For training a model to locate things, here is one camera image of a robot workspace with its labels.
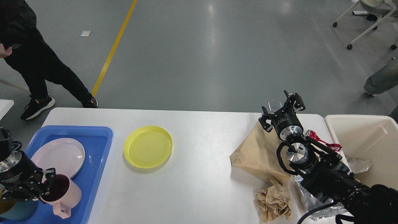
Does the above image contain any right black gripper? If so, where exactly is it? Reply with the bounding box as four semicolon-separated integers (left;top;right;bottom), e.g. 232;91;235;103
259;90;306;141

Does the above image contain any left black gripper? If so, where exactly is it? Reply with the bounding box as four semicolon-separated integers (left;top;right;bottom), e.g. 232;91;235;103
1;151;56;202

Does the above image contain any pink mug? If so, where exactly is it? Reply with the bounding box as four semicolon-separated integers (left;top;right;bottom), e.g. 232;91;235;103
40;174;82;219

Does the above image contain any brown paper bag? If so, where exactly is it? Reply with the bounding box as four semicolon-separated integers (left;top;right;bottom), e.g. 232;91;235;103
230;122;291;184

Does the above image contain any yellow plate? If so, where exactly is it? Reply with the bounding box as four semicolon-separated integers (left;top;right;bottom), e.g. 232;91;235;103
123;126;173;169

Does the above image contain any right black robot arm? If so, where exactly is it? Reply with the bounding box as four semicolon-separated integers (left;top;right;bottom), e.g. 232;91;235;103
259;91;398;224

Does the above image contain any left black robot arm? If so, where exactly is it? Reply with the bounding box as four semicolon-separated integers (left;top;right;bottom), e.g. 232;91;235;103
0;127;56;202

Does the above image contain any floor socket plate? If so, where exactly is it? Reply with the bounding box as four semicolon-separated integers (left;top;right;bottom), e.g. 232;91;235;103
268;101;283;113

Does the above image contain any crushed red can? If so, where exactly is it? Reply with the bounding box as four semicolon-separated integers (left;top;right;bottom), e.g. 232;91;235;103
304;129;342;153

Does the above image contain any pink plate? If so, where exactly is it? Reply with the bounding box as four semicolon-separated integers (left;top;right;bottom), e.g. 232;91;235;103
31;138;86;178

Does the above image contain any blue yellow cup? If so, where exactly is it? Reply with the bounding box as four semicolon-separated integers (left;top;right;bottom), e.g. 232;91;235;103
0;200;38;221

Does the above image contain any blue plastic tray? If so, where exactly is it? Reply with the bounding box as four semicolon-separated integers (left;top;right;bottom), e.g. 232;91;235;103
0;125;113;224

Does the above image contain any crumpled brown paper ball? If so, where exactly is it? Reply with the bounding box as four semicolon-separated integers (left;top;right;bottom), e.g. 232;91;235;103
255;176;292;223

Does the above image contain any crumpled foil in bin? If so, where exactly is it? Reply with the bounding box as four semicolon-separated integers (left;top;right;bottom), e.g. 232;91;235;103
346;157;373;174

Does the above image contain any beige waste bin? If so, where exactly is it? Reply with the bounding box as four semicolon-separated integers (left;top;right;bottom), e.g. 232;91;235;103
325;115;398;189

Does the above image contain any aluminium foil tray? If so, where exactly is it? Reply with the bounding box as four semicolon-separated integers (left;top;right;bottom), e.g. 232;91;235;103
293;175;347;221

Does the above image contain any person in grey jeans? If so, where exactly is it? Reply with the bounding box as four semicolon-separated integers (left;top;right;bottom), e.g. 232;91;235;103
363;57;398;96

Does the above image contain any white office chair right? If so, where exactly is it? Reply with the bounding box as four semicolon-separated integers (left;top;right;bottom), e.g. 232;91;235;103
333;0;398;50

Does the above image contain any person in black clothes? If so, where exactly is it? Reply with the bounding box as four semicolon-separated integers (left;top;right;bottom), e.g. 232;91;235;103
0;0;98;120

